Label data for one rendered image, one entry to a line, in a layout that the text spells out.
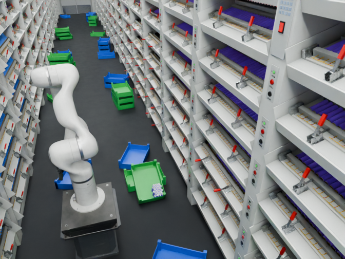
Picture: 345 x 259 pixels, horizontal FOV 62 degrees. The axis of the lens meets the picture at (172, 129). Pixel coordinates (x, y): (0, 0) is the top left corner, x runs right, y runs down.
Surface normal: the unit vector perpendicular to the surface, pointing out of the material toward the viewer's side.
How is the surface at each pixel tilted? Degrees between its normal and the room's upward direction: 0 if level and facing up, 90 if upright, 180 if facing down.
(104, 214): 4
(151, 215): 0
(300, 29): 90
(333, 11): 110
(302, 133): 20
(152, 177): 25
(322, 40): 90
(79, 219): 4
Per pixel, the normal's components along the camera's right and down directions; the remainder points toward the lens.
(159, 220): 0.00, -0.86
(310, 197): -0.33, -0.76
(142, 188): 0.12, -0.57
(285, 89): 0.29, 0.49
